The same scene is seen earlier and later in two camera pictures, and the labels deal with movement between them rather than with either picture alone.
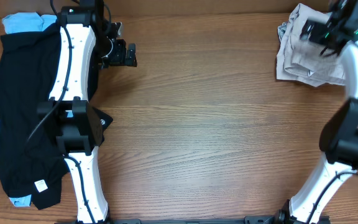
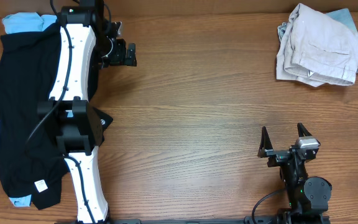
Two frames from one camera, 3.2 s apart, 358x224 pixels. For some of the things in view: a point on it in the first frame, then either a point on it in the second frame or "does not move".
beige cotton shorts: [299, 60] does not move
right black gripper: [317, 31] to [279, 155]
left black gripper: [129, 54] does not move
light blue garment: [15, 23] does not move
